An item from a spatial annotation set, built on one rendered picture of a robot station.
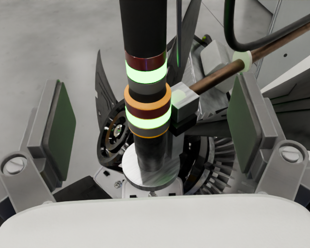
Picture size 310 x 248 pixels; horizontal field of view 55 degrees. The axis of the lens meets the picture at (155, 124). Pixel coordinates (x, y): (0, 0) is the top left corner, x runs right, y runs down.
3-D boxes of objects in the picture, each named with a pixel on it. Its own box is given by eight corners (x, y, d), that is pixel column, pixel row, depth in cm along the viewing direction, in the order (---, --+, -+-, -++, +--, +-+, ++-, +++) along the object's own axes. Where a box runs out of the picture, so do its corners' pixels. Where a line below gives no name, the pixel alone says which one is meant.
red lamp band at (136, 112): (152, 80, 30) (152, 71, 29) (180, 105, 28) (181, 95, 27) (116, 99, 29) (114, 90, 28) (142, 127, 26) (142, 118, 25)
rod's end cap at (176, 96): (176, 98, 33) (177, 85, 31) (188, 109, 32) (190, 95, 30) (162, 107, 32) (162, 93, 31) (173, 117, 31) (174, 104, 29)
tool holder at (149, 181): (168, 127, 41) (169, 71, 33) (203, 161, 37) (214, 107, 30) (111, 161, 37) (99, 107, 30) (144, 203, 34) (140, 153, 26)
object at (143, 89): (150, 65, 28) (150, 54, 27) (173, 84, 26) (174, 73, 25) (120, 79, 27) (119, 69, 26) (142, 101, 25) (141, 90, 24)
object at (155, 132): (153, 99, 32) (152, 90, 31) (179, 123, 30) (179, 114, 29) (119, 117, 31) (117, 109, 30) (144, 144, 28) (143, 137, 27)
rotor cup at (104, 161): (187, 103, 55) (130, 70, 49) (219, 153, 44) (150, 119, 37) (142, 157, 60) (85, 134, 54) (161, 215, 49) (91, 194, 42)
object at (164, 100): (153, 101, 32) (152, 68, 29) (178, 125, 30) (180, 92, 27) (119, 120, 31) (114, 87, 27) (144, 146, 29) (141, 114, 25)
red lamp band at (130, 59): (150, 41, 26) (149, 28, 25) (174, 60, 24) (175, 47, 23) (117, 55, 25) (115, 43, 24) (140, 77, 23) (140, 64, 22)
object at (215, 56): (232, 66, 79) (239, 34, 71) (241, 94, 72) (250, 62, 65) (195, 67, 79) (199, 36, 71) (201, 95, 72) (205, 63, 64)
